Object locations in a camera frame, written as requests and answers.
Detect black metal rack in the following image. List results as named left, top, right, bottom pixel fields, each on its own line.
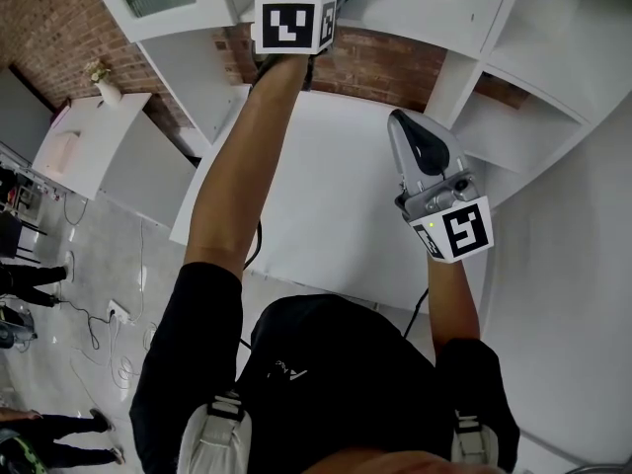
left=0, top=140, right=50, bottom=267

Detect person's black shirt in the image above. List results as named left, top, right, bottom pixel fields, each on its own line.
left=128, top=262, right=522, bottom=474

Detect white power strip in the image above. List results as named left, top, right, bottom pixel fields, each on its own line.
left=105, top=298, right=138, bottom=326

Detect grey backpack strap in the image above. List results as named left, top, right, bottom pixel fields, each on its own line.
left=177, top=388, right=254, bottom=474
left=449, top=408, right=501, bottom=469

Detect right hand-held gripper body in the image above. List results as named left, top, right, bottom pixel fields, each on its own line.
left=393, top=166, right=496, bottom=266

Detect white shelf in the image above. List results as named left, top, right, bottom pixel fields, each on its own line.
left=86, top=0, right=632, bottom=315

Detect black floor cable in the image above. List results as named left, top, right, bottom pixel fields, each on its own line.
left=48, top=296, right=119, bottom=353

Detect dark floor device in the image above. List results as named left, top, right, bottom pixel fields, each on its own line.
left=0, top=307, right=39, bottom=351

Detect white floor cable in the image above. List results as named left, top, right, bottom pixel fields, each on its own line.
left=106, top=214, right=160, bottom=392

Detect white vase with flowers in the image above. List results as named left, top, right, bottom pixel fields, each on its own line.
left=82, top=58, right=123, bottom=109

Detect person's left forearm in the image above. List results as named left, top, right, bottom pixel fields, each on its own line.
left=183, top=55, right=317, bottom=281

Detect white low cabinet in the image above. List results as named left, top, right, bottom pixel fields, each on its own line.
left=31, top=91, right=199, bottom=202

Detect person's right forearm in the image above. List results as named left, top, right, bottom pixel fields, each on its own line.
left=424, top=256, right=483, bottom=364

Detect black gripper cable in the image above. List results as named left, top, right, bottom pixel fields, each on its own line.
left=242, top=218, right=264, bottom=272
left=401, top=286, right=431, bottom=341

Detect green and black helmet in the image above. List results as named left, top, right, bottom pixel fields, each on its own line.
left=0, top=428, right=49, bottom=474

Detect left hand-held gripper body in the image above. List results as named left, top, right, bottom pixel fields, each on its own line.
left=251, top=0, right=339, bottom=91

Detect pale pink box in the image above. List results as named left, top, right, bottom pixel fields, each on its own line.
left=48, top=128, right=83, bottom=178

